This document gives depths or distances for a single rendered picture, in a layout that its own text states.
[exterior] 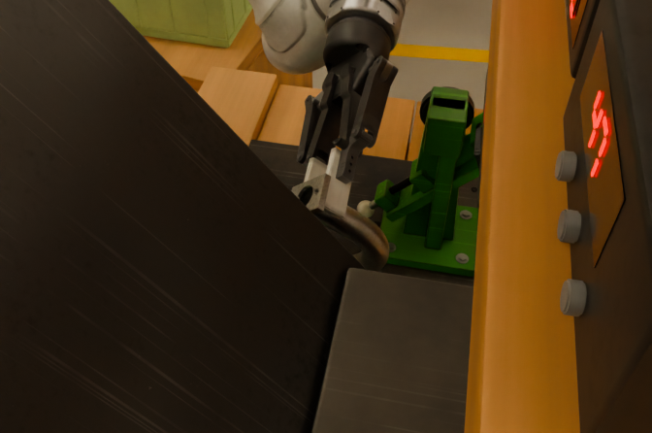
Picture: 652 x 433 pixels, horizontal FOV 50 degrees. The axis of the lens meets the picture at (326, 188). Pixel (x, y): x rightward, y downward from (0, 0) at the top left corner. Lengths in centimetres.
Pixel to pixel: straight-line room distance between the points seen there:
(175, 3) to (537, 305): 149
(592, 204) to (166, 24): 154
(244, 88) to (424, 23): 196
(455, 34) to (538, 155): 291
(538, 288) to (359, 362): 34
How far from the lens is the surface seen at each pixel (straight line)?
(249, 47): 170
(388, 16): 82
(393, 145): 129
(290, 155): 124
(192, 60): 168
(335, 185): 70
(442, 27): 325
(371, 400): 57
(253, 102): 136
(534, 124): 33
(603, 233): 23
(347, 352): 59
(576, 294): 24
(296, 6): 95
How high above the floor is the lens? 175
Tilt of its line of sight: 46 degrees down
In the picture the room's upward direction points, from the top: straight up
